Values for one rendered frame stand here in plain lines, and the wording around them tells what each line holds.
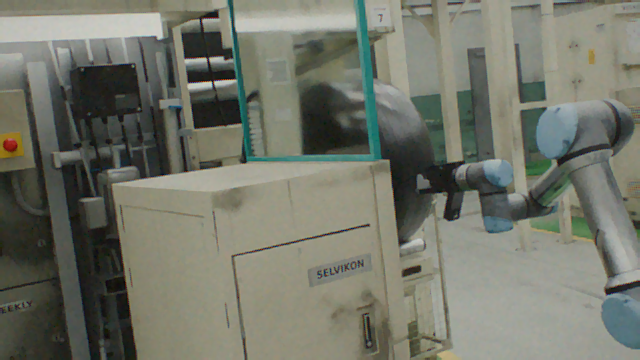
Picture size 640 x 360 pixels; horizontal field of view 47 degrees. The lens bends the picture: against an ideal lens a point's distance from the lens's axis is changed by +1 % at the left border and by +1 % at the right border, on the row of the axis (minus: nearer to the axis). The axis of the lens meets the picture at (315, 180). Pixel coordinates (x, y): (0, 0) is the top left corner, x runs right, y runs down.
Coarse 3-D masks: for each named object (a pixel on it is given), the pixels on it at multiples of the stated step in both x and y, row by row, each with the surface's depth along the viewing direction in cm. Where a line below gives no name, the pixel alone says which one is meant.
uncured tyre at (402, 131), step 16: (384, 96) 226; (400, 96) 228; (384, 112) 220; (400, 112) 223; (416, 112) 227; (384, 128) 217; (400, 128) 220; (416, 128) 223; (384, 144) 215; (400, 144) 218; (416, 144) 221; (432, 144) 229; (400, 160) 217; (416, 160) 220; (432, 160) 224; (400, 176) 217; (416, 176) 220; (400, 192) 218; (416, 192) 222; (400, 208) 220; (416, 208) 225; (400, 224) 225; (416, 224) 230; (400, 240) 235
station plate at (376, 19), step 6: (372, 6) 268; (378, 6) 269; (384, 6) 271; (372, 12) 268; (378, 12) 269; (384, 12) 271; (372, 18) 268; (378, 18) 269; (384, 18) 271; (372, 24) 268; (378, 24) 269; (384, 24) 271; (390, 24) 272
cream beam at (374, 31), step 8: (368, 0) 267; (376, 0) 269; (384, 0) 271; (224, 8) 258; (368, 8) 267; (392, 8) 273; (224, 16) 259; (368, 16) 267; (392, 16) 273; (224, 24) 260; (368, 24) 267; (392, 24) 273; (224, 32) 261; (368, 32) 267; (376, 32) 270; (384, 32) 273; (224, 40) 262; (224, 48) 262
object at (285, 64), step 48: (240, 0) 181; (288, 0) 163; (336, 0) 148; (240, 48) 185; (288, 48) 166; (336, 48) 150; (240, 96) 188; (288, 96) 169; (336, 96) 153; (288, 144) 172; (336, 144) 155
